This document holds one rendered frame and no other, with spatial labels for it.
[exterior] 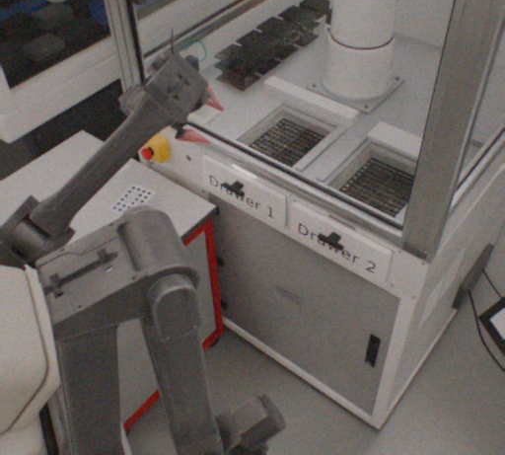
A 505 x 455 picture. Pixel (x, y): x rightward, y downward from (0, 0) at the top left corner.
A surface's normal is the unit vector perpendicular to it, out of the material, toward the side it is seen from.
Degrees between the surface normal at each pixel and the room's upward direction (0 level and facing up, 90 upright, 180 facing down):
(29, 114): 90
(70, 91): 90
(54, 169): 0
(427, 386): 0
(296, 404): 0
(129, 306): 90
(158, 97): 70
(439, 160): 90
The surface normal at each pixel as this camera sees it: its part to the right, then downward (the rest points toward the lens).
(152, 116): -0.01, 0.41
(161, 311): 0.42, 0.63
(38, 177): -0.03, -0.71
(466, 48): -0.62, 0.56
